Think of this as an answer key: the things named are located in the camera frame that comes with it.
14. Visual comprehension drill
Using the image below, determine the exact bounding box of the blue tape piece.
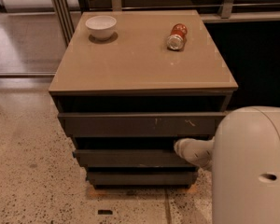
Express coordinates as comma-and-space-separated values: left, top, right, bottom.
72, 151, 77, 158

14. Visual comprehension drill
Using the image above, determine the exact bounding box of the wooden base board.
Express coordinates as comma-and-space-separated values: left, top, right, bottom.
86, 184, 197, 198

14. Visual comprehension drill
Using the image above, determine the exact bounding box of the orange soda can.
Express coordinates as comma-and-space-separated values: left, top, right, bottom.
166, 23, 188, 50

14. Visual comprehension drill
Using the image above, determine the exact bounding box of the metal railing frame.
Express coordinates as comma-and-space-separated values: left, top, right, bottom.
48, 0, 280, 45

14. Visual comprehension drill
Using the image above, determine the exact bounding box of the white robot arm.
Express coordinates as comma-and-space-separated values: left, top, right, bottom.
175, 106, 280, 224

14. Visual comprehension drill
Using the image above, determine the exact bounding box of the grey drawer cabinet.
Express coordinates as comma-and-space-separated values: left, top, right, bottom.
48, 9, 239, 189

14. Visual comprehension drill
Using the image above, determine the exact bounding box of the white ceramic bowl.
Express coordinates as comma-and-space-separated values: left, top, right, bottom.
85, 15, 117, 41

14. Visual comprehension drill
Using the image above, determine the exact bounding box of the grey drawer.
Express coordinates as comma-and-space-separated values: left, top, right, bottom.
87, 172, 198, 186
58, 112, 226, 137
75, 149, 191, 168

